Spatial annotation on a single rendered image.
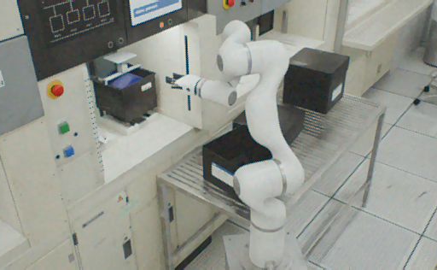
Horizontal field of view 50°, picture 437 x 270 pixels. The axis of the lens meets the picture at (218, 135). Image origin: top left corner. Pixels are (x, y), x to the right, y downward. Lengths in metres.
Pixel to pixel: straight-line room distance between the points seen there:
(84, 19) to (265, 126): 0.71
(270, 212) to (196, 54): 0.87
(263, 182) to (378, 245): 1.67
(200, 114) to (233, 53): 0.86
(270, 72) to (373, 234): 1.83
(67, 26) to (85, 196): 0.68
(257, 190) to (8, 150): 0.80
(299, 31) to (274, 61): 2.05
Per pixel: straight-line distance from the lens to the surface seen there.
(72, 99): 1.74
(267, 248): 1.66
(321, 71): 2.59
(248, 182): 1.45
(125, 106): 2.20
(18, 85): 1.58
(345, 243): 3.00
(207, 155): 2.03
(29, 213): 1.80
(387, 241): 3.08
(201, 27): 2.08
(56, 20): 1.62
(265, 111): 1.45
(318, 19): 3.41
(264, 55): 1.45
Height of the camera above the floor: 2.04
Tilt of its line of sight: 32 degrees down
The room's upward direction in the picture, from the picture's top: 1 degrees counter-clockwise
